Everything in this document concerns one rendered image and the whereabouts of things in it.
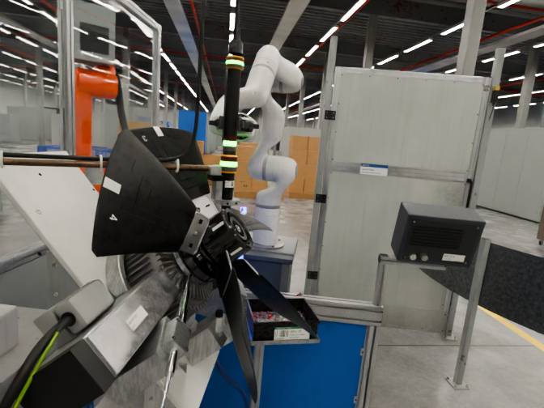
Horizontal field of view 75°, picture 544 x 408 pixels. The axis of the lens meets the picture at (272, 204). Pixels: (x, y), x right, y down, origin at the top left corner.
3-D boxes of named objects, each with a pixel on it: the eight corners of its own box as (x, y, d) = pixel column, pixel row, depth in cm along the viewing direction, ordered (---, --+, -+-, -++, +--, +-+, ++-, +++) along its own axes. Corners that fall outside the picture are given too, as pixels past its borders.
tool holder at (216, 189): (211, 206, 87) (214, 167, 86) (201, 201, 93) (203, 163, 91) (244, 206, 92) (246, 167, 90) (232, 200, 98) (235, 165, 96)
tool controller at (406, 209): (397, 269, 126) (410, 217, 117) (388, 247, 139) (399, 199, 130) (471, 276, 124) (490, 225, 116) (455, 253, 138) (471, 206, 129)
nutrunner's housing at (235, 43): (222, 214, 91) (233, 24, 83) (215, 210, 94) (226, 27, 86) (235, 213, 93) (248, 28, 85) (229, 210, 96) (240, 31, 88)
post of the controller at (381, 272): (373, 305, 132) (380, 255, 128) (371, 302, 135) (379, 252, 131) (381, 307, 131) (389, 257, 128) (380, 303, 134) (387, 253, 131)
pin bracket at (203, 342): (178, 346, 85) (207, 327, 84) (187, 336, 91) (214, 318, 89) (192, 367, 85) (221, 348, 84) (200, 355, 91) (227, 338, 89)
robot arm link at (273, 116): (278, 186, 159) (244, 182, 163) (283, 177, 170) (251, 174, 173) (284, 68, 139) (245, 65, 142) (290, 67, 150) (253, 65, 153)
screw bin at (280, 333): (252, 343, 109) (253, 323, 108) (244, 316, 125) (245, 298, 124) (317, 341, 114) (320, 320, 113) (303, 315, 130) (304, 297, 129)
